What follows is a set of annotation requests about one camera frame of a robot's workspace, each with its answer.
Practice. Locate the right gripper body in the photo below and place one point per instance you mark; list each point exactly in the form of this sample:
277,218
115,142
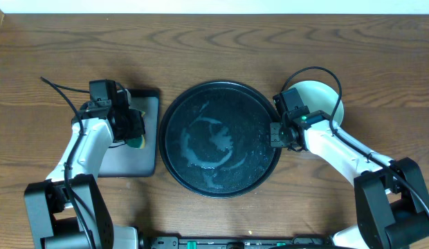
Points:
278,137

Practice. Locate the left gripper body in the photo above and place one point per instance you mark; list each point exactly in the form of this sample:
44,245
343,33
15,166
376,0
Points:
133,128

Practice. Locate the light green plate front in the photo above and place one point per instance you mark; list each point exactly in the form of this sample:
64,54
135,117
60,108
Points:
319,98

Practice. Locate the green sponge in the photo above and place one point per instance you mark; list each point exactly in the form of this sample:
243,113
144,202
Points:
136,143

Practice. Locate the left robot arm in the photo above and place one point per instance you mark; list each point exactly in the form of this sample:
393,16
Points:
67,210

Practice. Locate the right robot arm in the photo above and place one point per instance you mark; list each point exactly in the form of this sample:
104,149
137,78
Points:
392,200

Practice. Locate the black rectangular tray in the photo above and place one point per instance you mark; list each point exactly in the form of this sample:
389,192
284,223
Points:
121,160

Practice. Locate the round black tray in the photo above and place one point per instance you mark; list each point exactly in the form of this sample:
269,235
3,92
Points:
214,139

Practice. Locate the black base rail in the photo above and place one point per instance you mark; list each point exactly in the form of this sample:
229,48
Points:
170,242

